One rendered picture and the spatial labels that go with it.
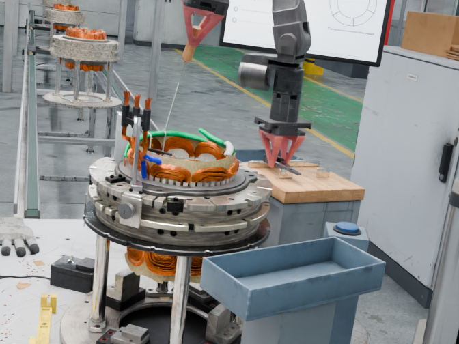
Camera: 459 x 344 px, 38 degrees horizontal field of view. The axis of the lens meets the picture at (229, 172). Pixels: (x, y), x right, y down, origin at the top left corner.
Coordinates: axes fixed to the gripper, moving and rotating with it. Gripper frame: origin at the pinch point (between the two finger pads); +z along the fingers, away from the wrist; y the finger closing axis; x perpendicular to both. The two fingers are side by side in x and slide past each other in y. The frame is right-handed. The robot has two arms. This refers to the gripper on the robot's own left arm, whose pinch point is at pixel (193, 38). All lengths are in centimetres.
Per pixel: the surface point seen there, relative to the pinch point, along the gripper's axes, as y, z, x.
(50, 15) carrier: -390, 184, -37
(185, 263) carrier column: 24.5, 27.2, 3.2
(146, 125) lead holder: 13.1, 9.8, -6.2
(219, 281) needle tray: 40.3, 14.6, 3.9
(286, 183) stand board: 0.2, 26.4, 25.1
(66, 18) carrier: -387, 183, -25
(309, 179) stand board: -3.6, 27.2, 31.0
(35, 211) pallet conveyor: -46, 82, -22
